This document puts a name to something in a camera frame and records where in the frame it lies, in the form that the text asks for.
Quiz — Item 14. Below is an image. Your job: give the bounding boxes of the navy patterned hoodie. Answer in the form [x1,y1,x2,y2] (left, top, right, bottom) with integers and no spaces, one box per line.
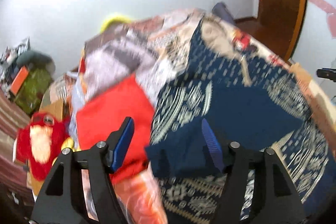
[144,16,333,224]

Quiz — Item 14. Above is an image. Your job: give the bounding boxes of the yellow garment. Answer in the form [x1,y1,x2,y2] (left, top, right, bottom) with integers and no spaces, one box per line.
[51,137,80,165]

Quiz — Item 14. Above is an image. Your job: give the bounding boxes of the red plush toy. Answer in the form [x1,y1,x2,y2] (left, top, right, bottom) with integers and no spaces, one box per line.
[15,112,69,181]

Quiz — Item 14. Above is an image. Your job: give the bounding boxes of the folded red garment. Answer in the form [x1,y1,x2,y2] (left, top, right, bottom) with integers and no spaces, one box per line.
[76,76,154,184]

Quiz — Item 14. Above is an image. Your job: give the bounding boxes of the green plush toy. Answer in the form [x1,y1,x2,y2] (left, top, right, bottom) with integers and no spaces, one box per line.
[14,68,52,116]

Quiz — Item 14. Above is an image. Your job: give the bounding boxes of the orange box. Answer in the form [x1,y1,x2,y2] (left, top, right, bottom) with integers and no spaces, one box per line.
[10,66,29,96]

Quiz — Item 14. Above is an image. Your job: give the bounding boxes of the grey plush toy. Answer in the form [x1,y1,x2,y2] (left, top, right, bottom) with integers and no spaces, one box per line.
[16,50,56,75]

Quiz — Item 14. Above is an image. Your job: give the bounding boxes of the newspaper print bed sheet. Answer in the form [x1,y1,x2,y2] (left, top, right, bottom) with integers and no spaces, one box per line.
[69,8,336,224]

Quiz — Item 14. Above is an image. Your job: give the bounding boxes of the yellow plush on bed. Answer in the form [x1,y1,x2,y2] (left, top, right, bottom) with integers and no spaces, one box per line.
[100,14,133,32]

